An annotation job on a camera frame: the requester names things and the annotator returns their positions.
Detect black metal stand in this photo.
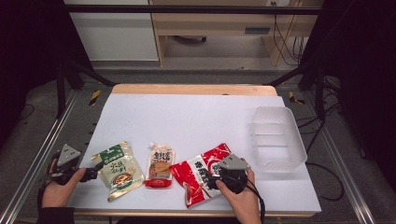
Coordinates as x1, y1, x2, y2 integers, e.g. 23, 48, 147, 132
266, 61, 329, 123
55, 58, 118, 119

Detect black hanging cables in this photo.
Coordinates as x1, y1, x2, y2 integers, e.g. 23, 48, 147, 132
271, 1, 308, 67

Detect black horizontal bar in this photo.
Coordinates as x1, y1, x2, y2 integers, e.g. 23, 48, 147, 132
62, 4, 323, 16

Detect person's left hand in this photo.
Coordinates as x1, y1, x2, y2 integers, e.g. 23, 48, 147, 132
40, 158, 87, 209

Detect translucent plastic container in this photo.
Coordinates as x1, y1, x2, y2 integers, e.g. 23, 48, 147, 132
250, 105, 308, 173

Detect thin black floor cable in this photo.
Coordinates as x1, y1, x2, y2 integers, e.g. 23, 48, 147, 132
17, 103, 35, 123

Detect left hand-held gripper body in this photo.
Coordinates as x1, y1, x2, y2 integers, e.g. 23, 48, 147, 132
46, 143, 92, 186

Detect white cabinet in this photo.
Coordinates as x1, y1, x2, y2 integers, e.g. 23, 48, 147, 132
64, 0, 160, 63

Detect person's right hand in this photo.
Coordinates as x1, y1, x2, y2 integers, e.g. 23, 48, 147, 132
216, 168, 263, 217

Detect orange spout pouch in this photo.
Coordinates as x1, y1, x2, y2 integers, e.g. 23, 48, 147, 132
145, 142, 177, 189

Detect aluminium rail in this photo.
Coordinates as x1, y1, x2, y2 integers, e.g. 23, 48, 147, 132
0, 89, 79, 224
302, 91, 377, 224

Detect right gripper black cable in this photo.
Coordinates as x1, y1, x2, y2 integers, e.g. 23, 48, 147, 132
246, 177, 266, 224

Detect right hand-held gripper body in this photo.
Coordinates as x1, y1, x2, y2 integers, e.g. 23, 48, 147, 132
210, 153, 252, 194

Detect black curtain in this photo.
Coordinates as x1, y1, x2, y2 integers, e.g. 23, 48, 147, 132
0, 0, 94, 148
299, 0, 396, 190

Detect wooden desk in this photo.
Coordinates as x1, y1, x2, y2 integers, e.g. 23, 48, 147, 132
148, 0, 325, 67

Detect green and white pouch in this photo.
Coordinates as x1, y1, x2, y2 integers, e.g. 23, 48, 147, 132
91, 141, 146, 203

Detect red and white pouch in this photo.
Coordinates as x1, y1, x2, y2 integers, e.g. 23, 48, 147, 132
168, 142, 233, 209

